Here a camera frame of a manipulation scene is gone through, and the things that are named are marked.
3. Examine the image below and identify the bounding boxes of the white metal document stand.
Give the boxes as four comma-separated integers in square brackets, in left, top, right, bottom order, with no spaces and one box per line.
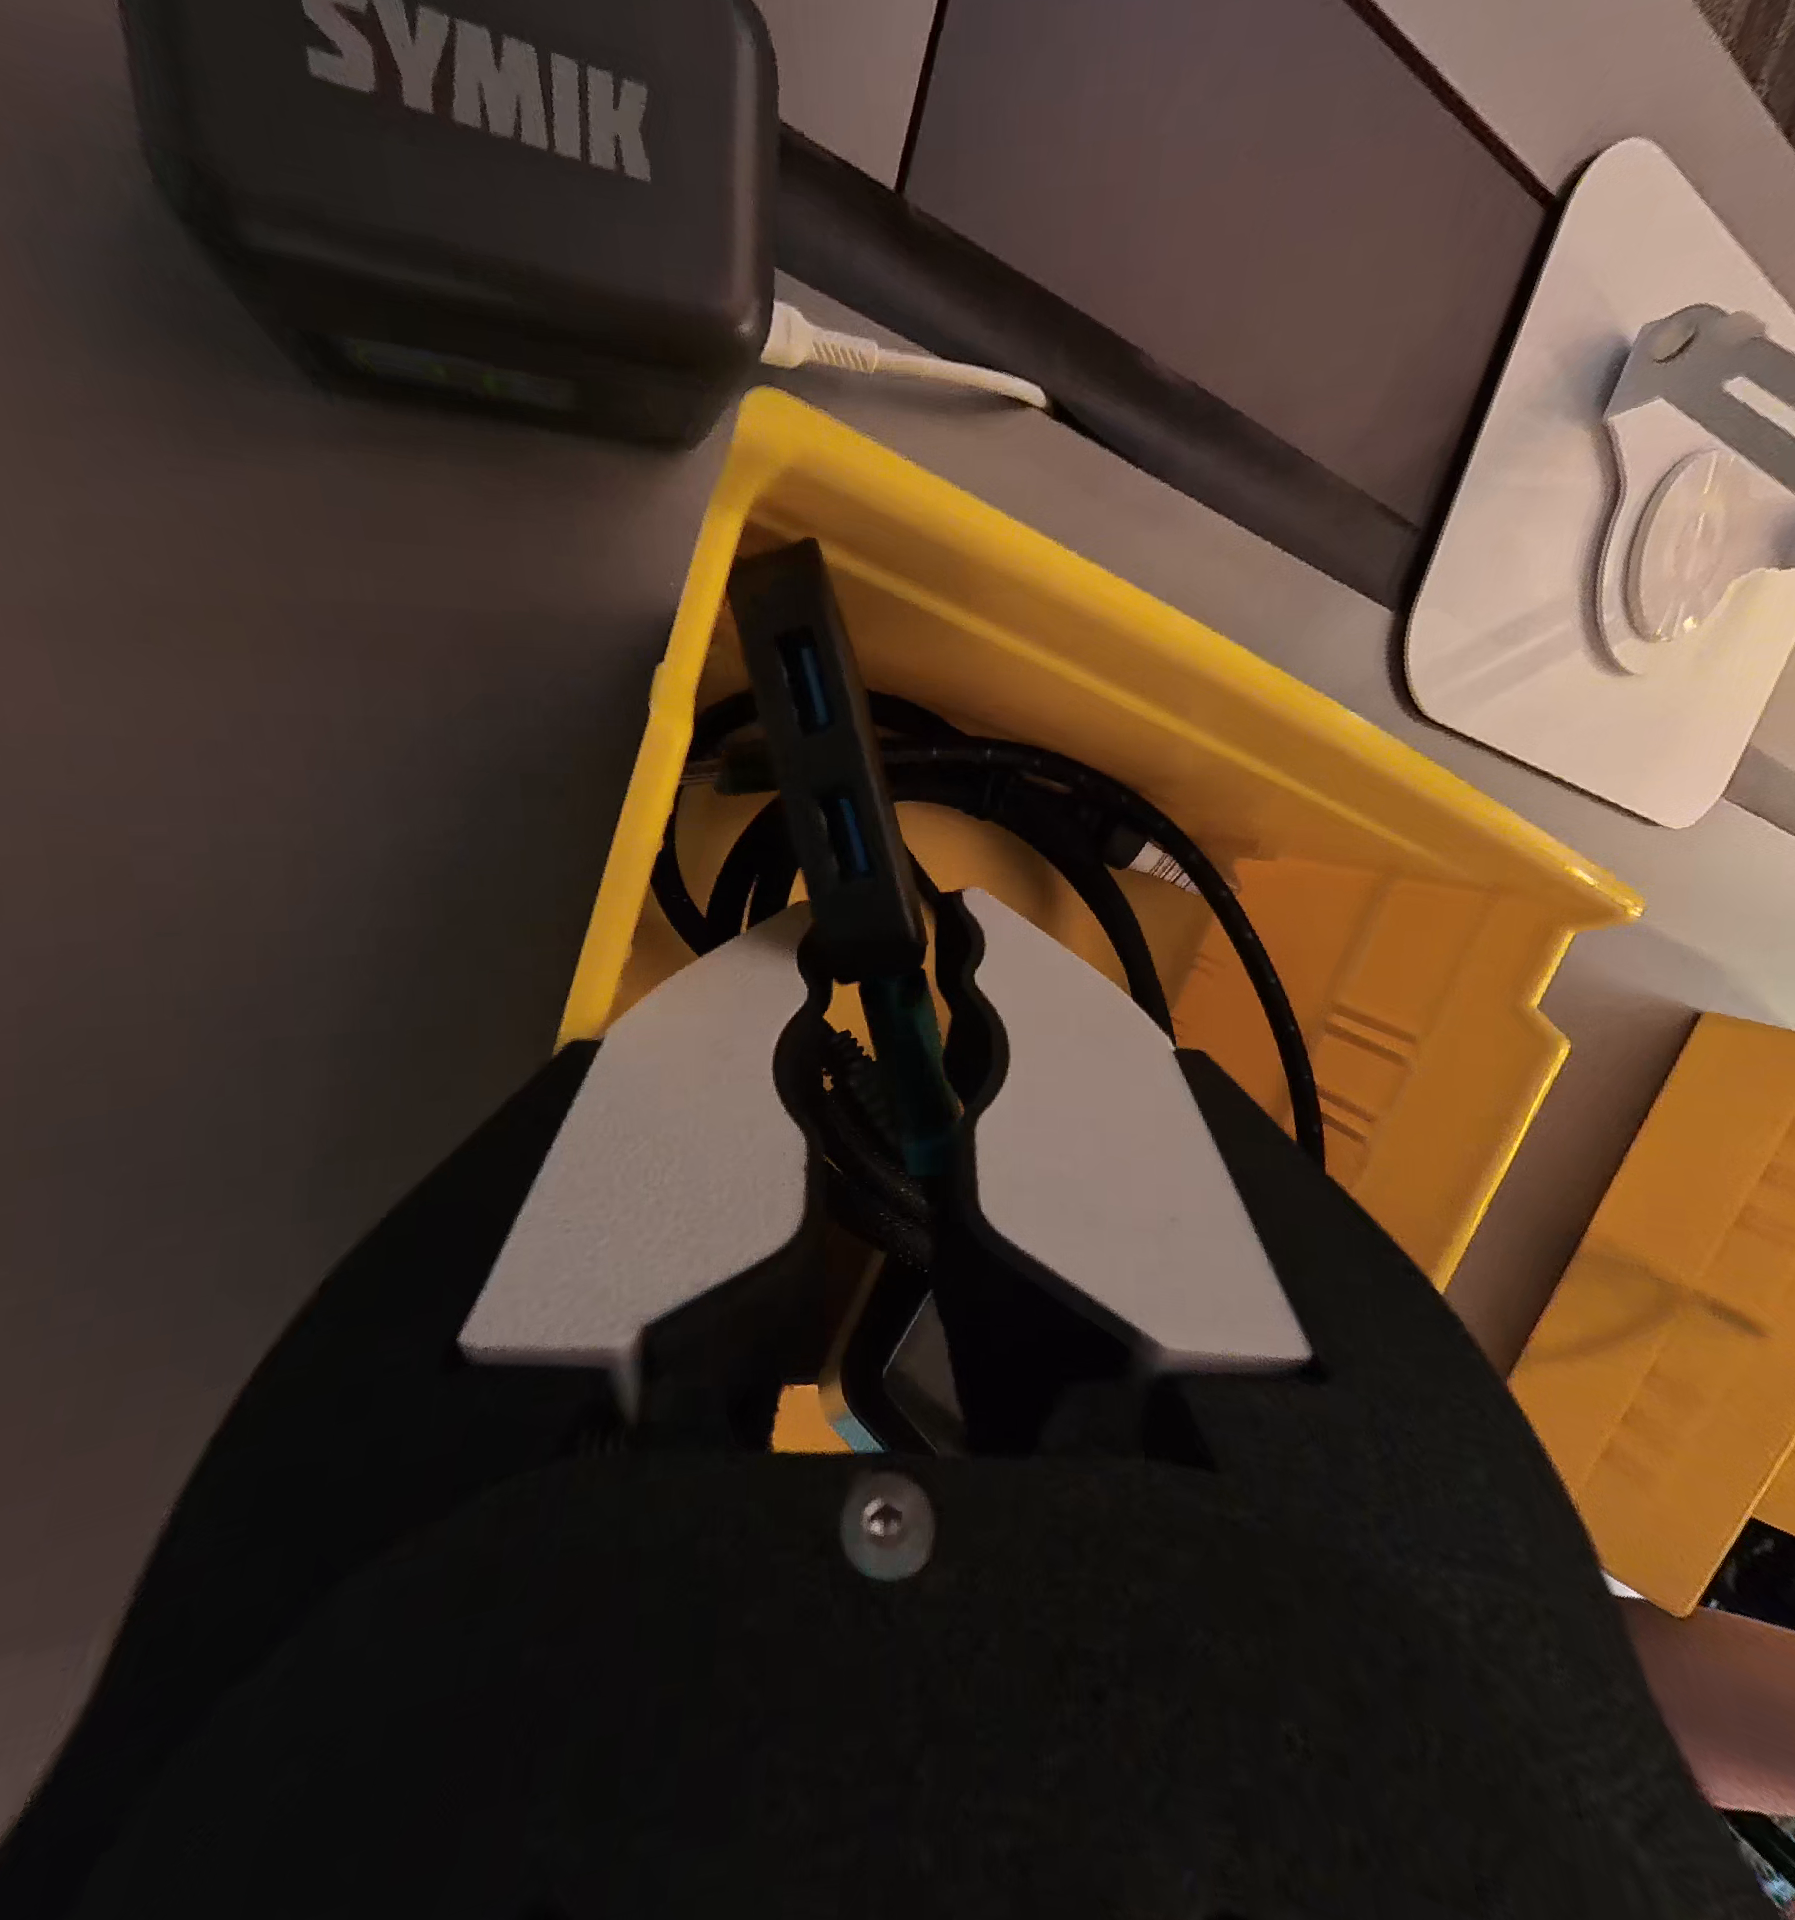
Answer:
[1404,136,1795,828]

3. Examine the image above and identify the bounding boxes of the black hdmi hub adapter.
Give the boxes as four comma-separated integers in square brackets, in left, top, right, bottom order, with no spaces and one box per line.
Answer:
[723,539,932,977]

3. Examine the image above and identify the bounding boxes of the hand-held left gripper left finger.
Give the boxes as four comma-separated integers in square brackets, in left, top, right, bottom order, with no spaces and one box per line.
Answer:
[458,903,839,1423]

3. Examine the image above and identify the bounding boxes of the white charger cable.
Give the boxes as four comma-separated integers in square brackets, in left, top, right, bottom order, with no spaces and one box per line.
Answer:
[759,299,1052,410]

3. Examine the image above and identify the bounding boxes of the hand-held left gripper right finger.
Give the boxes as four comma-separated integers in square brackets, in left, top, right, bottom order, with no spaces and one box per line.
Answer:
[930,886,1316,1427]

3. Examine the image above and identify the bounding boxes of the black charger block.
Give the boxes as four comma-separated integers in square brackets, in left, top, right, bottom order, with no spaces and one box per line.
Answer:
[116,0,779,449]

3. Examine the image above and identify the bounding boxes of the braided black hdmi cable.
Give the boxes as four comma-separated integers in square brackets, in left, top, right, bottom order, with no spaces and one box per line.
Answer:
[655,682,1325,1284]

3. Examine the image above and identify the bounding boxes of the yellow plastic bin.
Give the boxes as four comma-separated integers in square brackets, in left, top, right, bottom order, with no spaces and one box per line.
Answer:
[1508,1012,1795,1618]
[554,386,1646,1447]

